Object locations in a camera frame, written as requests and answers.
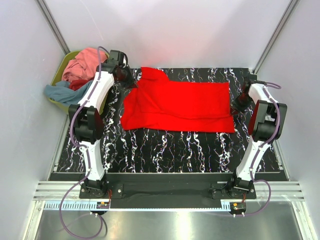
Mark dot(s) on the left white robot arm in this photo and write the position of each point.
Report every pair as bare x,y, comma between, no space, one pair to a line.
86,124

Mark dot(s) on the pink t shirt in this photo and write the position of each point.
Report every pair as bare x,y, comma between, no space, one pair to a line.
82,67

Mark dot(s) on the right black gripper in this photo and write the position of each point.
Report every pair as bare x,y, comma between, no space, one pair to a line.
234,111

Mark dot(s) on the grey blue t shirt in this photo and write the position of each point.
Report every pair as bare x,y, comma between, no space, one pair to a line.
62,94

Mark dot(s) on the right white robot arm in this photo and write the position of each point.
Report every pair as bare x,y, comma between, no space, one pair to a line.
265,126

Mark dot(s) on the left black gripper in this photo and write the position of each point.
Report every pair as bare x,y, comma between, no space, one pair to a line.
130,83

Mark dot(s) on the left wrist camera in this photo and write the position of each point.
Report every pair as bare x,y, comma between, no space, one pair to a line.
119,57

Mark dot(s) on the white slotted cable duct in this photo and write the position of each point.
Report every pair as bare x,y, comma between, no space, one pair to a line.
81,205

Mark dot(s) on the bright red t shirt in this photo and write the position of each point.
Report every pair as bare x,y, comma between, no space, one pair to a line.
159,103

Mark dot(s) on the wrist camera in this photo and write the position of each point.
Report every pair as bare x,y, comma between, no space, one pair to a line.
249,80
119,57

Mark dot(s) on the olive green laundry basket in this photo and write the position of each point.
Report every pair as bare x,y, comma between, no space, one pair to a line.
102,55

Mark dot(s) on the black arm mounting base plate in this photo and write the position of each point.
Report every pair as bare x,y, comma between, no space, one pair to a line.
216,185

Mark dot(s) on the left aluminium frame post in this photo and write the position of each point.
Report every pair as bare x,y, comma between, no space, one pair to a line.
48,16

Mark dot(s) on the aluminium frame post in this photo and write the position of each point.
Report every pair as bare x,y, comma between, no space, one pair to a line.
48,16
289,10

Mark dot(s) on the dark red t shirt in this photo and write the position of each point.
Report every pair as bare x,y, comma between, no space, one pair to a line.
78,83

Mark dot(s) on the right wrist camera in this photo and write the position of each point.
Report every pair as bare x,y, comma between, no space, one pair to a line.
249,80

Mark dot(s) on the right aluminium frame post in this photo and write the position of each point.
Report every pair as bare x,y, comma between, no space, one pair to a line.
289,10

